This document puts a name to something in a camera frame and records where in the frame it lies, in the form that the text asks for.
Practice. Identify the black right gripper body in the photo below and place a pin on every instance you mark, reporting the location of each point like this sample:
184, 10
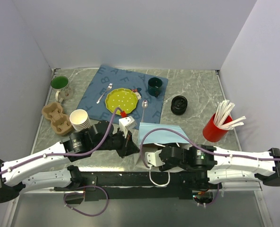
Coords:
166, 165

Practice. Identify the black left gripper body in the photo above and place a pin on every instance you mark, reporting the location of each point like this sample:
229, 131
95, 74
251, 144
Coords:
116, 142

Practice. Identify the light blue paper bag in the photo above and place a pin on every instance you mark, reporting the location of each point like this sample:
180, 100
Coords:
154, 137

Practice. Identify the stack of brown paper cups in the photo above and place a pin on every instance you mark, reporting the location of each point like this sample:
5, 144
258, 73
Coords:
80, 120

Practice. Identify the stack of black cup lids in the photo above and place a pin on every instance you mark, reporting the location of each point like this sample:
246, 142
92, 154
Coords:
179, 105

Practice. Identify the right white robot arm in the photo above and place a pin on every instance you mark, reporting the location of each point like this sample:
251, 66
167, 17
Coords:
217, 165

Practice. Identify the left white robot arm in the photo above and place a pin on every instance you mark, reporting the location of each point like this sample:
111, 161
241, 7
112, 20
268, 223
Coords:
52, 167

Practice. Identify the blue letter placemat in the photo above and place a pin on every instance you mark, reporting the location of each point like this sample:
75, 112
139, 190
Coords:
122, 79

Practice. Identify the silver spoon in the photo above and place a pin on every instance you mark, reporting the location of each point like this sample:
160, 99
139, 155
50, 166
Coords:
144, 106

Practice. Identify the green polka dot plate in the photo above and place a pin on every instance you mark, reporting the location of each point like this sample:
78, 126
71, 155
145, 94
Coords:
123, 98

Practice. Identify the small cartoon figure toy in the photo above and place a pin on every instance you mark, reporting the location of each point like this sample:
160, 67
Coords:
137, 91

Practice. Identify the red cup with stirrers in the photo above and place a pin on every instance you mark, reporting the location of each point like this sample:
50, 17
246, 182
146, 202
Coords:
221, 122

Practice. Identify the silver fork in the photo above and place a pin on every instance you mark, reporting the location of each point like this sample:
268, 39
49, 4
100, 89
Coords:
107, 89

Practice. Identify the dark teal mug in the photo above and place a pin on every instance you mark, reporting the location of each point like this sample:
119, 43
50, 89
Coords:
154, 86

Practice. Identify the green interior floral mug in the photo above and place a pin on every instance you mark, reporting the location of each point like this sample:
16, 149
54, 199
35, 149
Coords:
62, 87

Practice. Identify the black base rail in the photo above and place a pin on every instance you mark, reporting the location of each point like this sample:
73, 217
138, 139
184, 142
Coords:
137, 185

